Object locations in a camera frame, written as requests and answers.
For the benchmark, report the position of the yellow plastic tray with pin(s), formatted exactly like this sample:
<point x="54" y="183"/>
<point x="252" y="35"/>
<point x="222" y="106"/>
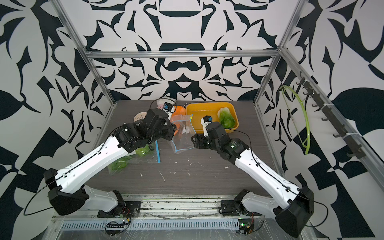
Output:
<point x="200" y="110"/>

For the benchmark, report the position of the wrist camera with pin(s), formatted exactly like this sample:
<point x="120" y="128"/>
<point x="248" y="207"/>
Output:
<point x="168" y="107"/>
<point x="205" y="121"/>

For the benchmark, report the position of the small pink round clock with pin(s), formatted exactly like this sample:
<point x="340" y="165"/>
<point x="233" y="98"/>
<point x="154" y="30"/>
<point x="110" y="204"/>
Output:
<point x="140" y="116"/>

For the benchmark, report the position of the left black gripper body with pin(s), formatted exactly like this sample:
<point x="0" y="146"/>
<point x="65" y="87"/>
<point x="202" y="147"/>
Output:
<point x="167" y="131"/>

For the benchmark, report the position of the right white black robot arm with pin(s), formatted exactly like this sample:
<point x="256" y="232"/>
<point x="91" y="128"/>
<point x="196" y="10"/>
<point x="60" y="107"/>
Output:
<point x="289" y="205"/>

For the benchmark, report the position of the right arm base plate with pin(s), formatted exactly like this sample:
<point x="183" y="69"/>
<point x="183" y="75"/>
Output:
<point x="234" y="207"/>

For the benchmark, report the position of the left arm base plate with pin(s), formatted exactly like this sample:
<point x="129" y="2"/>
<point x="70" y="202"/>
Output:
<point x="125" y="208"/>

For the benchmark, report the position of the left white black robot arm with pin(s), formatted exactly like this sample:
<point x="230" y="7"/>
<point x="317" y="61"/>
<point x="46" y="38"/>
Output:
<point x="68" y="191"/>

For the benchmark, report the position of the orange plush toy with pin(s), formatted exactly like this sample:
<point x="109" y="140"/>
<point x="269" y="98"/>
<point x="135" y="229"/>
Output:
<point x="177" y="119"/>

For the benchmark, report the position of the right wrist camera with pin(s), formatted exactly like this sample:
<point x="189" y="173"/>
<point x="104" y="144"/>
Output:
<point x="205" y="121"/>

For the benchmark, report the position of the clear zipper bag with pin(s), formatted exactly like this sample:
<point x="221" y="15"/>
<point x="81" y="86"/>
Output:
<point x="182" y="141"/>
<point x="152" y="158"/>

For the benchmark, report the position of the chinese cabbage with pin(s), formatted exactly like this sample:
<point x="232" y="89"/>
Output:
<point x="141" y="152"/>
<point x="226" y="119"/>
<point x="118" y="165"/>

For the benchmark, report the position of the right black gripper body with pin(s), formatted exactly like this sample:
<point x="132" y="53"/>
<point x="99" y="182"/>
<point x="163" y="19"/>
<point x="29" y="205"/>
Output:
<point x="200" y="142"/>

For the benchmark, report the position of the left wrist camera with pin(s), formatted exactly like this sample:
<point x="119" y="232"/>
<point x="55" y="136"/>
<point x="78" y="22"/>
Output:
<point x="168" y="107"/>

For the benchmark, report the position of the black wall hook rack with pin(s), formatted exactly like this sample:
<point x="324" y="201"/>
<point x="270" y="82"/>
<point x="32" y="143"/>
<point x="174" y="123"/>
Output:
<point x="344" y="130"/>

